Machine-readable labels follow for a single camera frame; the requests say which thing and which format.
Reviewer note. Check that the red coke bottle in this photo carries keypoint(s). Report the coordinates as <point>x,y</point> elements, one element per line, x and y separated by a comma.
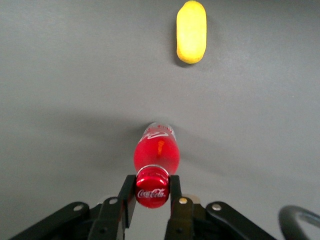
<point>156,155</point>

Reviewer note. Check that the yellow lemon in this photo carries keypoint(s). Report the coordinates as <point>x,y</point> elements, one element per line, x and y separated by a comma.
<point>191,32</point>

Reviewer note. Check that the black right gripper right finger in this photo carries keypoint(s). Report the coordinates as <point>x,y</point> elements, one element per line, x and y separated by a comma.
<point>182,220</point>

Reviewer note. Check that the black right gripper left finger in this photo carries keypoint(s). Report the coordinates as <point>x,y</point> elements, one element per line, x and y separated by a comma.
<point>110,220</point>

